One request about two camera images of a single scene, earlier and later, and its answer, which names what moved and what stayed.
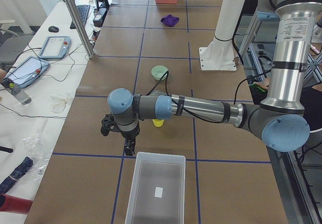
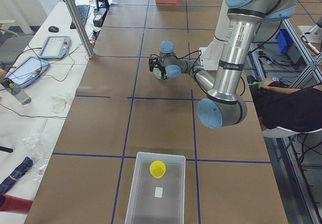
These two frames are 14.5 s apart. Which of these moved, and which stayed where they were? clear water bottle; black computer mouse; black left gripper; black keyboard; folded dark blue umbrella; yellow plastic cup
Moved: yellow plastic cup; black left gripper
Stayed: black keyboard; black computer mouse; clear water bottle; folded dark blue umbrella
